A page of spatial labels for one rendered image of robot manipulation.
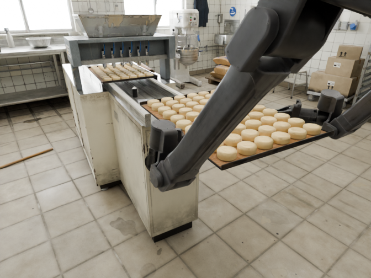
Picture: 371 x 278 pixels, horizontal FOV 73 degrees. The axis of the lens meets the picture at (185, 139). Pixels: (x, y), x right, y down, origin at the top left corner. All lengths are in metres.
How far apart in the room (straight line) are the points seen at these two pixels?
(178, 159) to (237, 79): 0.22
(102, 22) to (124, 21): 0.14
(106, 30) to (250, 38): 1.63
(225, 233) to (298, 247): 0.46
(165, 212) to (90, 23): 1.26
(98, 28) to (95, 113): 0.56
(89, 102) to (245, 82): 1.60
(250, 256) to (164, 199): 0.63
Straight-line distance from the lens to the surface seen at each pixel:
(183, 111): 0.92
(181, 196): 1.57
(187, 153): 0.47
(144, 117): 1.19
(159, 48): 2.03
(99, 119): 1.92
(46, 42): 4.36
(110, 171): 2.13
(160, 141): 0.58
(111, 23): 1.88
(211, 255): 1.71
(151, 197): 1.48
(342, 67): 4.58
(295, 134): 0.78
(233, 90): 0.36
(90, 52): 1.90
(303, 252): 1.86
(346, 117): 0.92
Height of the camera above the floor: 1.33
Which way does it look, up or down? 26 degrees down
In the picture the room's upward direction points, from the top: straight up
